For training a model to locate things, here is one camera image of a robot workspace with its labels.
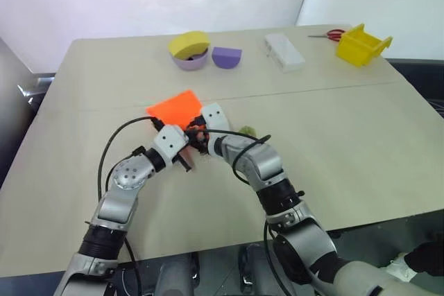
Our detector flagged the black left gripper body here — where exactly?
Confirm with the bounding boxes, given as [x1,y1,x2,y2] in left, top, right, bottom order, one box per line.
[173,143,196,175]

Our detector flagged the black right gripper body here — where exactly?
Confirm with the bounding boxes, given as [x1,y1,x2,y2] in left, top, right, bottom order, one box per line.
[194,130,213,157]

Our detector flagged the orange plastic piece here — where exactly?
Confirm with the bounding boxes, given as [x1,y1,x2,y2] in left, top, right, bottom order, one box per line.
[144,89,205,134]

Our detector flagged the small green object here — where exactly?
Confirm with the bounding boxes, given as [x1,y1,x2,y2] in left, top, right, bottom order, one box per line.
[237,124,261,138]

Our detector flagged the lilac bowl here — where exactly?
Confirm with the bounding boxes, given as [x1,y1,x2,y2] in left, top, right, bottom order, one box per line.
[169,46,210,72]

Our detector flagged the purple half-round foam block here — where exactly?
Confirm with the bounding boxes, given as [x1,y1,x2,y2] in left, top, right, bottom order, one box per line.
[211,46,244,70]

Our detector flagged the yellow half-round foam block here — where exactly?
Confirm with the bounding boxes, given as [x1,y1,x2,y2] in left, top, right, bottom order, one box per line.
[168,31,212,60]

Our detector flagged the dark rounded shape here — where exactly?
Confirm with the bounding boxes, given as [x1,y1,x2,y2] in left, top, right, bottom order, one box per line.
[238,243,275,296]
[154,252,201,296]

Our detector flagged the white rectangular box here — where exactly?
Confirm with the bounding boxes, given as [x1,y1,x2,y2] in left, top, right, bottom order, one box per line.
[264,32,307,73]

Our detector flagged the yellow plastic storage bin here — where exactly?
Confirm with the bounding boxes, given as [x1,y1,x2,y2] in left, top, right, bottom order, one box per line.
[335,23,394,69]

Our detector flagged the white shoe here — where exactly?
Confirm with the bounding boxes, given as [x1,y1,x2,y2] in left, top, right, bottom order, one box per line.
[384,252,418,280]

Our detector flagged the black trouser leg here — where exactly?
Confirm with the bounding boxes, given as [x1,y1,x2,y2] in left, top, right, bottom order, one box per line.
[404,239,444,280]

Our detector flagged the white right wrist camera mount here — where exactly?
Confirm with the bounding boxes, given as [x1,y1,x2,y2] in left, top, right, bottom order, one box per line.
[200,103,230,134]

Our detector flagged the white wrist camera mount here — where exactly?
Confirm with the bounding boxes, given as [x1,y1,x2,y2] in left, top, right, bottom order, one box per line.
[153,125,190,166]
[200,103,230,134]

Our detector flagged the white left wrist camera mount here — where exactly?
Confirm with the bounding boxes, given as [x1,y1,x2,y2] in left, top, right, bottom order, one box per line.
[153,125,190,166]

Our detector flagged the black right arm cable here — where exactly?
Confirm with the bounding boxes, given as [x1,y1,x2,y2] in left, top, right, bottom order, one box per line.
[203,129,273,186]

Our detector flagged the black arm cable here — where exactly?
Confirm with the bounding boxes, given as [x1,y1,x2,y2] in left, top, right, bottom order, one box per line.
[96,116,157,203]
[203,129,273,186]

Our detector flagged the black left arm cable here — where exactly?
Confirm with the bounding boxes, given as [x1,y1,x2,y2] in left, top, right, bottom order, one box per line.
[96,116,157,203]

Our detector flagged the red-handled scissors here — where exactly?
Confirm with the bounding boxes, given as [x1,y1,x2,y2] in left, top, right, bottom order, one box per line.
[307,28,348,44]

